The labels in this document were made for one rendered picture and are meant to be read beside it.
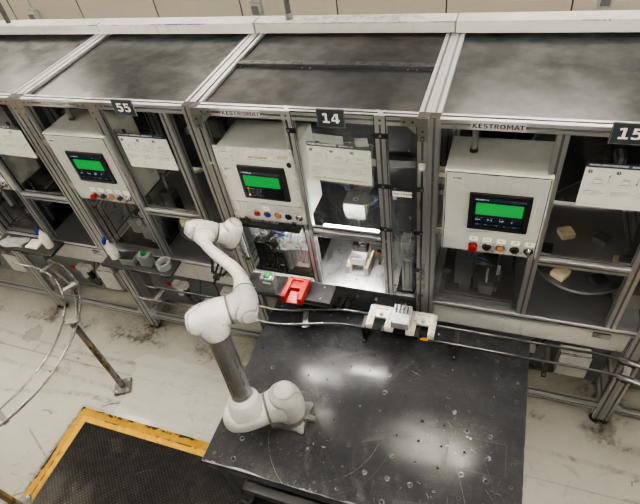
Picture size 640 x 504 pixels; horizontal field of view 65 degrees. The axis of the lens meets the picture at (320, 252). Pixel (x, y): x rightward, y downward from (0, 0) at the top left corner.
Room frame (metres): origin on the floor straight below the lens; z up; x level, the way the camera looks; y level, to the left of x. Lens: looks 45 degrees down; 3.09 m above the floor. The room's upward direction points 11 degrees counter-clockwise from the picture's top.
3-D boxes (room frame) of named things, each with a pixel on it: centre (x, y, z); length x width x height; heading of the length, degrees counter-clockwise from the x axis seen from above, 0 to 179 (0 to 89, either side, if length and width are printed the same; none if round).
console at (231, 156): (2.14, 0.18, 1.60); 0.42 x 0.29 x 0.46; 64
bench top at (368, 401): (1.29, -0.13, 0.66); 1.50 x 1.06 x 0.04; 64
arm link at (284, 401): (1.28, 0.31, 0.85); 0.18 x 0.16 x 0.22; 99
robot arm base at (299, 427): (1.27, 0.28, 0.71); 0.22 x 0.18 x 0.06; 64
